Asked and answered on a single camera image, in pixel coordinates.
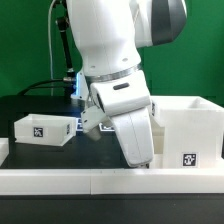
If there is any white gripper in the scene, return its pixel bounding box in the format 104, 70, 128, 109
111, 107, 154, 167

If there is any white drawer cabinet box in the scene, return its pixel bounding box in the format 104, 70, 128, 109
150, 96, 224, 169

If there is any white drawer tray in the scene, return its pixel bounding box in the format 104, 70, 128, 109
14, 114, 76, 146

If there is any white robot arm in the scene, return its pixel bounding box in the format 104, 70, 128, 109
66, 0, 187, 167

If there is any white marker sheet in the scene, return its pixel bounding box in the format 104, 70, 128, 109
76, 118, 114, 132

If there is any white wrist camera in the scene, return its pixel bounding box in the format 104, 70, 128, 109
81, 106, 111, 141

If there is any black cable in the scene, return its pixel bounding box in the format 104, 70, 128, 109
16, 78, 74, 97

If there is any white cable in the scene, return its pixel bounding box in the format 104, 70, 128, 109
47, 0, 56, 81

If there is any white front rail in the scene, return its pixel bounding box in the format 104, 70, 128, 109
0, 137, 224, 196

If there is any black camera stand pole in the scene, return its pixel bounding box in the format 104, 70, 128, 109
55, 17, 75, 78

